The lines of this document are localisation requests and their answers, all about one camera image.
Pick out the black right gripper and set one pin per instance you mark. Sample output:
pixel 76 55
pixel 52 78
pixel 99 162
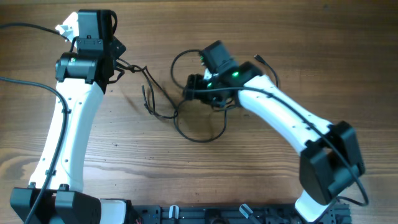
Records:
pixel 195 81

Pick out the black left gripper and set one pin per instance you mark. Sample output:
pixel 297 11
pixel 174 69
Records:
pixel 118 48

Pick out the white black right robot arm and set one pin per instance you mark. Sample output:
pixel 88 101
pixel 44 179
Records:
pixel 329 156

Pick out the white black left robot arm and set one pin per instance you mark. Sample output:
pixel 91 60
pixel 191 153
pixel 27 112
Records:
pixel 55 190

